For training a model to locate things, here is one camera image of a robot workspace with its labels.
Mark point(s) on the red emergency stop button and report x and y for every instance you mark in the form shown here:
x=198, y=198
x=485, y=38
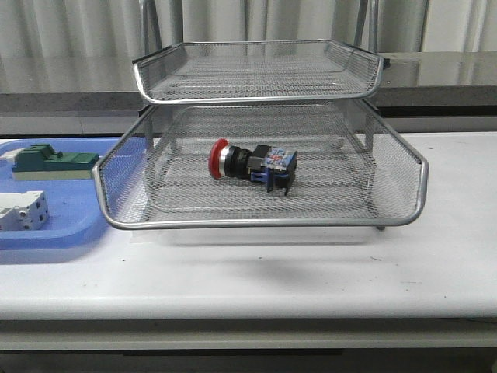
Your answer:
x=272, y=166

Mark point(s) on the green and beige switch block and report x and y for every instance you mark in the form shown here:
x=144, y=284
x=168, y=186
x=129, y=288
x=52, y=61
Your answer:
x=43, y=162

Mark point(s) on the silver mesh bottom tray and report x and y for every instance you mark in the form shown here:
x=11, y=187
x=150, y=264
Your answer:
x=332, y=183

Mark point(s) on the white circuit breaker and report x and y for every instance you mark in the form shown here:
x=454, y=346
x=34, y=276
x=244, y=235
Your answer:
x=23, y=211

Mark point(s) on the grey metal rack frame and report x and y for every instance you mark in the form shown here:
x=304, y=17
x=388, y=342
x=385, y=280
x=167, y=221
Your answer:
x=258, y=134

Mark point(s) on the silver mesh tray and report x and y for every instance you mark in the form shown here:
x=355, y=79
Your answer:
x=257, y=71
x=332, y=183
x=350, y=127

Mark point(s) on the blue plastic tray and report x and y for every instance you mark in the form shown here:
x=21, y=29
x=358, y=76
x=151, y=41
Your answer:
x=74, y=213

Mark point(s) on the silver mesh top tray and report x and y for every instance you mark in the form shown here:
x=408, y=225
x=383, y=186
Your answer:
x=257, y=71

